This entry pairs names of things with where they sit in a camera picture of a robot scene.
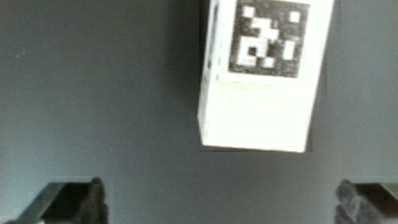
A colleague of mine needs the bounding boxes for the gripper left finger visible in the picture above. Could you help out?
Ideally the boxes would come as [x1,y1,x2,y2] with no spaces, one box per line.
[11,178,109,224]

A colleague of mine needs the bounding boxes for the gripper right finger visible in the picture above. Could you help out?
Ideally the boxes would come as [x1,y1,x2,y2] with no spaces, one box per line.
[335,180,398,224]

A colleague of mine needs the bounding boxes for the white table leg with tag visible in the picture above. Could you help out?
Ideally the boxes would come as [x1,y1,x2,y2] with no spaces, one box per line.
[198,0,336,153]

